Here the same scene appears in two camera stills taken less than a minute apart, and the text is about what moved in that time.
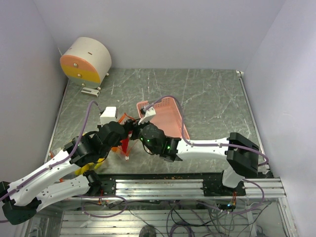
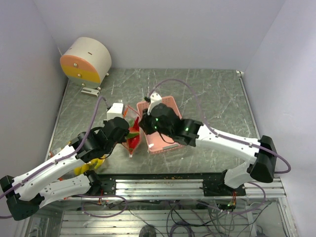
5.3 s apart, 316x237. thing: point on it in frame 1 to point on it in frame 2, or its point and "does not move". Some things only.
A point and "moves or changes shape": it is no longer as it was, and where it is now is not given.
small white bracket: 90,92 does not move
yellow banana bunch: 80,171 does not move
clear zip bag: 113,164 moves or changes shape
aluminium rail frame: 169,205 does not move
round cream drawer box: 86,61 does not move
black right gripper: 131,124 to 145,126
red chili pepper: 125,142 to 133,142
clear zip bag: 126,145 moves or changes shape
